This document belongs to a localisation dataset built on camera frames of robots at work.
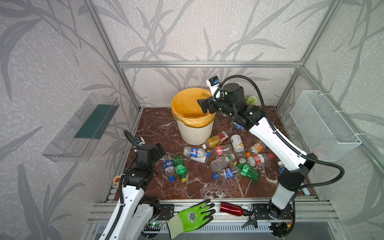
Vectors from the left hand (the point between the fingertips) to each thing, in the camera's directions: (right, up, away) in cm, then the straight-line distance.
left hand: (156, 143), depth 78 cm
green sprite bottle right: (+51, -17, +7) cm, 54 cm away
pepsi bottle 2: (+5, -15, +8) cm, 18 cm away
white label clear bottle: (+47, -4, +14) cm, 49 cm away
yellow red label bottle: (+32, -1, +16) cm, 36 cm away
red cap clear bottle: (+57, -11, +8) cm, 59 cm away
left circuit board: (0, -40, -6) cm, 40 cm away
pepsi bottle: (+21, -8, +9) cm, 24 cm away
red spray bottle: (+37, -31, -5) cm, 49 cm away
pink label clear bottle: (+35, -6, +14) cm, 38 cm away
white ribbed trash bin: (+21, +3, +11) cm, 24 cm away
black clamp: (+48, -36, -7) cm, 60 cm away
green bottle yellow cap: (+10, -12, +10) cm, 19 cm away
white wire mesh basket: (+76, +6, -17) cm, 78 cm away
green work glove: (+19, -35, -7) cm, 41 cm away
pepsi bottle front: (+38, -18, +5) cm, 42 cm away
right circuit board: (+63, -41, -5) cm, 76 cm away
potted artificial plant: (+60, +27, +27) cm, 71 cm away
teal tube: (+79, -25, 0) cm, 83 cm away
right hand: (+26, +26, -8) cm, 37 cm away
